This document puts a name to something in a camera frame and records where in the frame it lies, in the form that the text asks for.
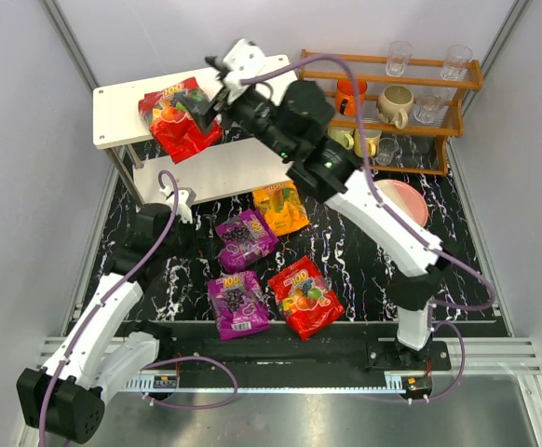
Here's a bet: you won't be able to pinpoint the large red candy bag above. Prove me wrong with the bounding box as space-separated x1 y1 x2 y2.
138 77 224 164

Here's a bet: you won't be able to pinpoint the small red candy bag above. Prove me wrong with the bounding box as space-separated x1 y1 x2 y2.
268 256 345 340

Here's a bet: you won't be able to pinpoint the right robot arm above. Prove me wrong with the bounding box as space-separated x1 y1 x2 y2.
172 80 447 351

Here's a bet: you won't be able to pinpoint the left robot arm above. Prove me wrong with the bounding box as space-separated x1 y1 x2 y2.
16 199 200 444

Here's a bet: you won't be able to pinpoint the purple candy bag upper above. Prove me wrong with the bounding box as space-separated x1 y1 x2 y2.
215 210 278 274

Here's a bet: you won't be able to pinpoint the purple candy bag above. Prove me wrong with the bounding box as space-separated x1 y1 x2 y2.
207 270 270 341
215 210 278 274

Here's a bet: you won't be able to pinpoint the white two-tier shelf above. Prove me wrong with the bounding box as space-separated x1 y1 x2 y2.
91 54 303 209

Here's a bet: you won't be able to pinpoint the purple candy bag lower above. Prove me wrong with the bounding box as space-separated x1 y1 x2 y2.
207 270 270 341

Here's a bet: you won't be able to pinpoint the yellow mango candy bag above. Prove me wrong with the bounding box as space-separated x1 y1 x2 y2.
252 181 309 237

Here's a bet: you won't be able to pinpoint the clear glass bottom shelf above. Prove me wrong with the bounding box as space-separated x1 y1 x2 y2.
375 138 399 166

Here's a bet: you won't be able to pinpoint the clear glass shelf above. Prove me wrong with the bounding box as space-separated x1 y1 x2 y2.
375 138 399 166
413 92 446 125

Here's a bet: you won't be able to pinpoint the clear glass middle shelf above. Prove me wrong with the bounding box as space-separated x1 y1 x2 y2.
413 92 446 125

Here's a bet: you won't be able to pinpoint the orange mug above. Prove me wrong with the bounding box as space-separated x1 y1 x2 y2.
334 79 367 116

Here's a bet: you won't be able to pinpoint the green mug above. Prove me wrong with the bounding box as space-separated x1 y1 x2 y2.
327 126 355 150

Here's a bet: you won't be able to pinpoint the yellow mug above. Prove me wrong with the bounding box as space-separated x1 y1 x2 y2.
353 129 382 157

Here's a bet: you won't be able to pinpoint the beige ceramic mug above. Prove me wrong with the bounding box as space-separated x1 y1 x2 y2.
376 85 414 129

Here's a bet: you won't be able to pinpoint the wooden cup rack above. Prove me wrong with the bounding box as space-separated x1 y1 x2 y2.
296 48 485 177

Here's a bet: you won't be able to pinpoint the clear glass top left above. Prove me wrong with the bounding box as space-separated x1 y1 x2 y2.
385 41 413 77

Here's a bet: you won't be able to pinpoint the clear glass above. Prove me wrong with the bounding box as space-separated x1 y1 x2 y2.
440 45 473 81
385 41 413 77

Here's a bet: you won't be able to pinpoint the pink beige plate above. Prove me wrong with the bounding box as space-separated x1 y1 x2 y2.
375 179 429 227

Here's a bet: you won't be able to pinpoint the clear glass top right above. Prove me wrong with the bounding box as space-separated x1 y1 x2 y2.
440 45 473 81

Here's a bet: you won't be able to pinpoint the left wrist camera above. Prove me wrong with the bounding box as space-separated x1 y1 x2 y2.
159 186 196 224

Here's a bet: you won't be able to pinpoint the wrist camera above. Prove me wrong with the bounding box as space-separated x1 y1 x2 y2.
159 186 196 224
205 38 266 100

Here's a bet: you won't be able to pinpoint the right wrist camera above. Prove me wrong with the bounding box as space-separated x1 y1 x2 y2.
205 38 266 100

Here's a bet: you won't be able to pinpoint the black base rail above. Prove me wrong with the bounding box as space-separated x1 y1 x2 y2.
156 321 452 373

